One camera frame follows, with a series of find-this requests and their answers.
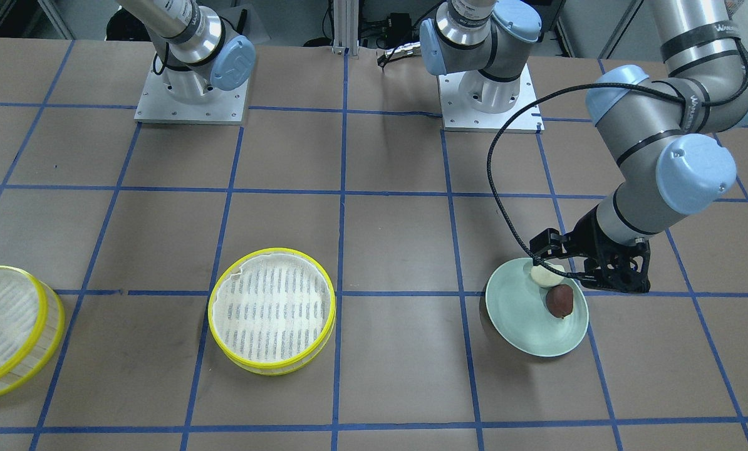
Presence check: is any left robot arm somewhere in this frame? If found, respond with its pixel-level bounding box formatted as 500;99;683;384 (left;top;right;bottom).
419;1;748;293

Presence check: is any white bun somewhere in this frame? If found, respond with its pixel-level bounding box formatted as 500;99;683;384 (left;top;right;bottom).
529;265;565;289

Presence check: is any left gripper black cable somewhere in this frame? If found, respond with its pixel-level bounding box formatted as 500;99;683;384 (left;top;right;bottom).
486;81;694;264

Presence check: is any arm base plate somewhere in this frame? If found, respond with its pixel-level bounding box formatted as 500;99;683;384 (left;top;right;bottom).
437;64;537;132
134;66;251;126

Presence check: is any aluminium frame post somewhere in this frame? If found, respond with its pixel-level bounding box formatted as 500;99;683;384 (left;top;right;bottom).
330;0;361;59

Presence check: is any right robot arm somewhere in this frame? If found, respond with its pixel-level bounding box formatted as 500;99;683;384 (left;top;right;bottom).
118;1;256;109

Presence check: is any yellow bamboo steamer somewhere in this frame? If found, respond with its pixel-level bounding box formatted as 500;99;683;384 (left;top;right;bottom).
206;247;337;376
0;265;65;397

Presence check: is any mint green plate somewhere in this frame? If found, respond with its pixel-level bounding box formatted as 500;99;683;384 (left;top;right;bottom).
485;257;590;358

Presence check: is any brown bun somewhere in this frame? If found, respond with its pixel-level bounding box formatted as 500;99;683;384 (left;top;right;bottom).
545;284;574;319

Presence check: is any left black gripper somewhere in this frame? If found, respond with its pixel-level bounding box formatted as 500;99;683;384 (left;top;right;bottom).
529;208;651;294

